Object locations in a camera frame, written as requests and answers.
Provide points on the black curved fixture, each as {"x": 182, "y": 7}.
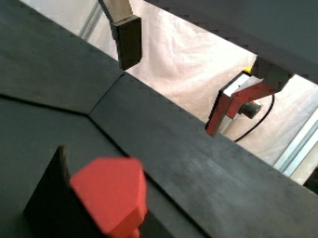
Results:
{"x": 56, "y": 214}

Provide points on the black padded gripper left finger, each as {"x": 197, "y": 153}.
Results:
{"x": 126, "y": 26}

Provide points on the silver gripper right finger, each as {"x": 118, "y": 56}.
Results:
{"x": 257, "y": 82}

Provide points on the aluminium frame rail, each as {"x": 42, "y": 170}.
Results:
{"x": 302, "y": 143}

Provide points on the red three prong object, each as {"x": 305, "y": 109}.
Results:
{"x": 111, "y": 188}

